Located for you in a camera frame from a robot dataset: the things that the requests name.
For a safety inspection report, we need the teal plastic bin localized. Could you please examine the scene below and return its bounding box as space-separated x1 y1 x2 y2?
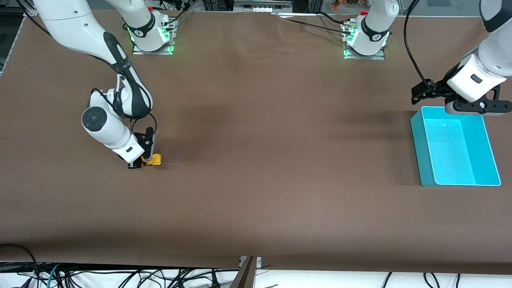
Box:
410 106 502 187

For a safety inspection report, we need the dark wooden beam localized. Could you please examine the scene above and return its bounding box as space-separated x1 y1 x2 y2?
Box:
230 256 259 288

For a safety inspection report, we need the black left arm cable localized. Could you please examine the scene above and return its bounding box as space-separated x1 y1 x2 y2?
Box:
403 0 435 87

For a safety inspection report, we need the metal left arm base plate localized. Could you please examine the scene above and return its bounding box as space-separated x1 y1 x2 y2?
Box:
342 22 387 61

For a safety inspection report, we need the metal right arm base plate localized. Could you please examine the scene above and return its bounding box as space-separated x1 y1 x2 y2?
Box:
132 18 177 56

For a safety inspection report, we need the black base power cable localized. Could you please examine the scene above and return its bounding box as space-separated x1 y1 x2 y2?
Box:
276 13 353 32

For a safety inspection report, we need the teal thin cable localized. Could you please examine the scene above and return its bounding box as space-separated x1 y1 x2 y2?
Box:
38 264 61 288

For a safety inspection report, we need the black looped cable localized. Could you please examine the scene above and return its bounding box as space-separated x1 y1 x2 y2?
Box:
0 243 40 280

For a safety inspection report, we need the silver metal table bracket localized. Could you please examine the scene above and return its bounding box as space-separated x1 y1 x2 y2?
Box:
239 256 263 269

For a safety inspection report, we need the silver aluminium frame rail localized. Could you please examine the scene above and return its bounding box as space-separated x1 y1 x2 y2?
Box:
234 0 293 13

